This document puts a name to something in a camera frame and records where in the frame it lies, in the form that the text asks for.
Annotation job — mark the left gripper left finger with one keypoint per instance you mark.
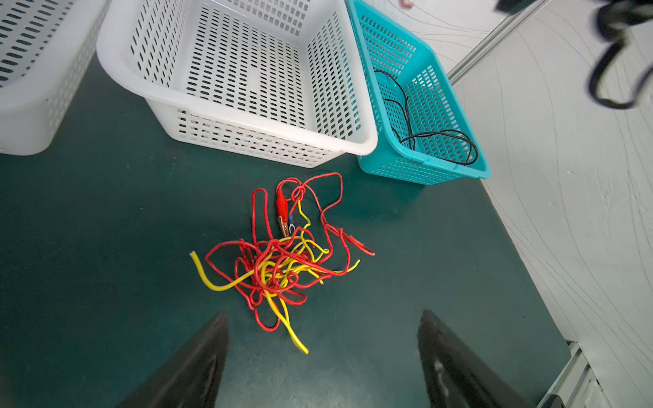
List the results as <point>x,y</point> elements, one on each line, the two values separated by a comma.
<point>191,378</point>

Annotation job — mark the green table mat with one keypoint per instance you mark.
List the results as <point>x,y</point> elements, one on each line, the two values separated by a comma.
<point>98,289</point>

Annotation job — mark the teal plastic basket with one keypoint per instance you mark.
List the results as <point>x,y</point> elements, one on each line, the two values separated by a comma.
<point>424,135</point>

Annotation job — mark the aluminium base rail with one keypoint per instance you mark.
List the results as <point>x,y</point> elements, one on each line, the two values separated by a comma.
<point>576,386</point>

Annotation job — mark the left white plastic basket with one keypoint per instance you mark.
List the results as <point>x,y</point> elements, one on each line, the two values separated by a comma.
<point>46,47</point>

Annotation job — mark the middle white plastic basket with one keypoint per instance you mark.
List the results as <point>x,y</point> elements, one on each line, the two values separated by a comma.
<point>278,80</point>

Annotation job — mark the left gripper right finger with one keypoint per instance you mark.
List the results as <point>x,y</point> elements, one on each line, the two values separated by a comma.
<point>454,375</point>

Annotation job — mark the white plastic basket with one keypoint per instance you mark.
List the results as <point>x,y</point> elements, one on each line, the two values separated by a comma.
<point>46,47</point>
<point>278,80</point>

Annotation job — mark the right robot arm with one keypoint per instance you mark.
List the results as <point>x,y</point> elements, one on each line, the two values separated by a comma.
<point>601,50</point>

